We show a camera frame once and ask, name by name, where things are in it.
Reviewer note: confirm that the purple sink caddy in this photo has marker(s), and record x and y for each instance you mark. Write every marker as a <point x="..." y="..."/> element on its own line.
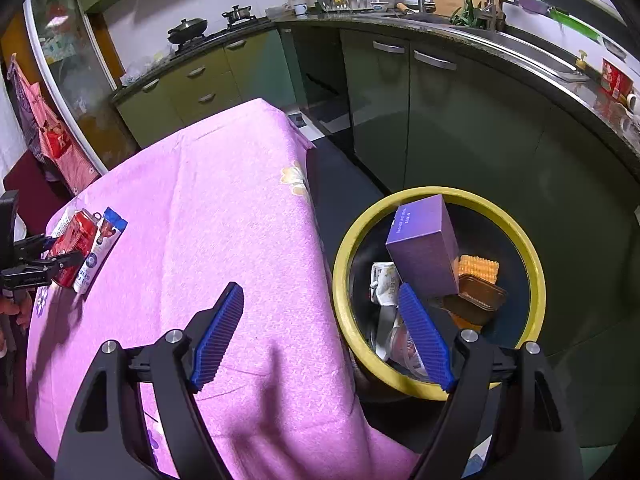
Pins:
<point x="532" y="2"/>

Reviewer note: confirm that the red checked apron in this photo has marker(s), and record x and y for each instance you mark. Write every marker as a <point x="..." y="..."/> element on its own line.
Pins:
<point x="50" y="135"/>

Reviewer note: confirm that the purple box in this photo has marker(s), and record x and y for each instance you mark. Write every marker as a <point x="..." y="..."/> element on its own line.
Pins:
<point x="425" y="255"/>

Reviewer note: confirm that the pink and white carton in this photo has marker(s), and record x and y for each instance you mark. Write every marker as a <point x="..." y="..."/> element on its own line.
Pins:
<point x="407" y="355"/>

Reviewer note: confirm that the steel sink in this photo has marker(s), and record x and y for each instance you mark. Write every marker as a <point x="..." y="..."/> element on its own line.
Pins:
<point x="525" y="50"/>

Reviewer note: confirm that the green plastic tray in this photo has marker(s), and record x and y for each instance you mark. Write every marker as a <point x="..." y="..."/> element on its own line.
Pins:
<point x="575" y="22"/>

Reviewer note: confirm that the red drink can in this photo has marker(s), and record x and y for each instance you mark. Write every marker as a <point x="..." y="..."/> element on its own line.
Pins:
<point x="80" y="232"/>

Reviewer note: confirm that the small black pot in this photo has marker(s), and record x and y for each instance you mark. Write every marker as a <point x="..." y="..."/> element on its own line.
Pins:
<point x="237" y="12"/>

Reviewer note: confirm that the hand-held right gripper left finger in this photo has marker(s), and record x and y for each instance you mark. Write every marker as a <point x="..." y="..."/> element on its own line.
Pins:
<point x="220" y="335"/>

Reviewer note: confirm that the pink floral tablecloth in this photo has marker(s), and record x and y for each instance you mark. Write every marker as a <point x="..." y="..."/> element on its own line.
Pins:
<point x="225" y="210"/>

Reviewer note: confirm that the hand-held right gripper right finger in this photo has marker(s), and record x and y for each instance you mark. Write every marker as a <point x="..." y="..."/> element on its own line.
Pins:
<point x="425" y="335"/>

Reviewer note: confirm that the green drawer cabinet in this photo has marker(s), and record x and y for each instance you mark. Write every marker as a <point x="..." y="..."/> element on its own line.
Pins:
<point x="200" y="85"/>

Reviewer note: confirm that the white cup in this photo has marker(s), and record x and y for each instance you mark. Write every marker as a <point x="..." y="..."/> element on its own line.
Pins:
<point x="633" y="101"/>

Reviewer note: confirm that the red packet on counter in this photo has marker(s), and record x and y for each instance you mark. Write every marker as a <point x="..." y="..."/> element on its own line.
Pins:
<point x="612" y="77"/>

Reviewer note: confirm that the maroon chair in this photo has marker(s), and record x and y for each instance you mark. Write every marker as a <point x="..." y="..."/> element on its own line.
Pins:
<point x="30" y="180"/>

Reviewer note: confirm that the gas stove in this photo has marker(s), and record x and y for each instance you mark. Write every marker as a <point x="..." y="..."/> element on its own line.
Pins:
<point x="215" y="37"/>

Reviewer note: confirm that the blue and white tube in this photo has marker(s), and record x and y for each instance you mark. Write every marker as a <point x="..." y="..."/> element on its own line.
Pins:
<point x="100" y="247"/>

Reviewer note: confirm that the yellow rimmed bin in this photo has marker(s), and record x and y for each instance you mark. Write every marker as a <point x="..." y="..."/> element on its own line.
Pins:
<point x="536" y="280"/>

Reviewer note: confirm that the dark green base cabinets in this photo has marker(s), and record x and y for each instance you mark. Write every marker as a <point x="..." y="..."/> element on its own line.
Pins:
<point x="475" y="125"/>

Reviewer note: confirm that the glass sliding door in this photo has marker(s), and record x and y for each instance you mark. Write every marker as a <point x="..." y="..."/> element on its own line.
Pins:
<point x="75" y="75"/>

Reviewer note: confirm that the black wok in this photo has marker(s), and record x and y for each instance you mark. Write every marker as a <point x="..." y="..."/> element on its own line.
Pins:
<point x="187" y="30"/>

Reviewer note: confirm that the dark brown box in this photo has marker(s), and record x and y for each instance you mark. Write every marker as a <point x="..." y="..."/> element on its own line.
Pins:
<point x="475" y="295"/>

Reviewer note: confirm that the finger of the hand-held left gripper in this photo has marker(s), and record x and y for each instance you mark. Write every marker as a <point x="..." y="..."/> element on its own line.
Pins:
<point x="35" y="245"/>
<point x="60" y="261"/>

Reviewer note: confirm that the white mug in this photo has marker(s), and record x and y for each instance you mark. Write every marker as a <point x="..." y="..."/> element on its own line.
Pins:
<point x="300" y="9"/>

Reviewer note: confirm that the person's left hand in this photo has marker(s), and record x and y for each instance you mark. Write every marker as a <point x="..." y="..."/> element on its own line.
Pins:
<point x="17" y="317"/>

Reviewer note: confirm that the green vegetables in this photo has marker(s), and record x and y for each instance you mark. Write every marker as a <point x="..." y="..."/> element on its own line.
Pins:
<point x="467" y="12"/>

